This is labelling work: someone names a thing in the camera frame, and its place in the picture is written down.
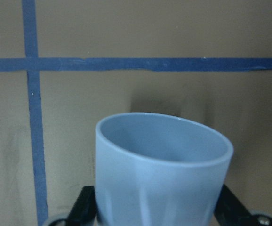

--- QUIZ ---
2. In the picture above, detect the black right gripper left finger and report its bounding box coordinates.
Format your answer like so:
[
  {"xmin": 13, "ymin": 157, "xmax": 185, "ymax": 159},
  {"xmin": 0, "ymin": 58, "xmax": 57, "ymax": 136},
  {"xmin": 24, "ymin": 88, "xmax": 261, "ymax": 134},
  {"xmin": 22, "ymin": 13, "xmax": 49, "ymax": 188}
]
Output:
[{"xmin": 43, "ymin": 186, "xmax": 96, "ymax": 226}]

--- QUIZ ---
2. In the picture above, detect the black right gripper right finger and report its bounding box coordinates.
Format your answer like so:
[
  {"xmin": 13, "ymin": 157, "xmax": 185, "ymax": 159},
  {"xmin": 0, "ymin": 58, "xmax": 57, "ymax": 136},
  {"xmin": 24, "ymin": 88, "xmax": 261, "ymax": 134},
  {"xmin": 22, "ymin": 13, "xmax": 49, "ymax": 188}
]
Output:
[{"xmin": 215, "ymin": 185, "xmax": 272, "ymax": 226}]

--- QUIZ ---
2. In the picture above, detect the light blue cup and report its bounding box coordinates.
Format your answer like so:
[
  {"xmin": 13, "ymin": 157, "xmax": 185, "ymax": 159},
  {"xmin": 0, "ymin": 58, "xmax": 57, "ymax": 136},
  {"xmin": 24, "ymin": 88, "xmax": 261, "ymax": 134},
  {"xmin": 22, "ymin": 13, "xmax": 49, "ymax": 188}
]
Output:
[{"xmin": 95, "ymin": 113, "xmax": 233, "ymax": 226}]

